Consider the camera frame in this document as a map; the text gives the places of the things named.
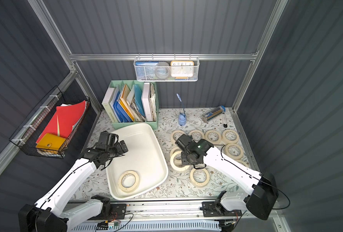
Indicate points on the black marker pen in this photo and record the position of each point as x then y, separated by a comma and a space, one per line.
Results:
224, 120

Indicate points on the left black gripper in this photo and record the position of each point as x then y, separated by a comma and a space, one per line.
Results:
120, 148

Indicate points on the white plastic storage tray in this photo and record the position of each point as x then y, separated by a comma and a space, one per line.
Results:
144, 156

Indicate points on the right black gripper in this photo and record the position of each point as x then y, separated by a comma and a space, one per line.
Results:
184, 158

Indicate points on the grey tape roll in basket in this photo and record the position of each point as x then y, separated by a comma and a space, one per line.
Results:
162, 70

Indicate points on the clear pencil jar blue lid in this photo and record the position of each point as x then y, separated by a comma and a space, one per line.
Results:
206, 117

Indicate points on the masking tape roll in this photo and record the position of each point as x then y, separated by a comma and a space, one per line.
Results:
230, 136
175, 135
243, 163
213, 137
176, 162
234, 151
175, 149
196, 135
199, 177
129, 181

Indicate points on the yellow white clock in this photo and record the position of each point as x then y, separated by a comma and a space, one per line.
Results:
182, 69

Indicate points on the red folder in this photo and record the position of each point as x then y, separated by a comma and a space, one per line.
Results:
65, 119

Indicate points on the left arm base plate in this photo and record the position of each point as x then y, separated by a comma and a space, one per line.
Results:
111, 212

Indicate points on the white binder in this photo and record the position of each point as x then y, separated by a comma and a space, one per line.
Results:
146, 94

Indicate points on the blue box in basket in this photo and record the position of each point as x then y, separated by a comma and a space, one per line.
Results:
145, 70

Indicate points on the orange folder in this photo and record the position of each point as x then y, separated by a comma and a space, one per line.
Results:
123, 102

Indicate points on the cream workspace book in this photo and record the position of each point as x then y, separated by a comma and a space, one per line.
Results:
106, 103

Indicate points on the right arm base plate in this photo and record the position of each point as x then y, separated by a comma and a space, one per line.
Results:
210, 209

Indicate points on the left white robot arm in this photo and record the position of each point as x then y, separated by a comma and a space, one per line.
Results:
48, 215

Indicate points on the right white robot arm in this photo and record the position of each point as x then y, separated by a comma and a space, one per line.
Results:
261, 191

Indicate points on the black wire side basket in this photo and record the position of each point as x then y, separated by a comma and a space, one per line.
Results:
26, 135

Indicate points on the blue folder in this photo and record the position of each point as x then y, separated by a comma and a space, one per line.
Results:
123, 116

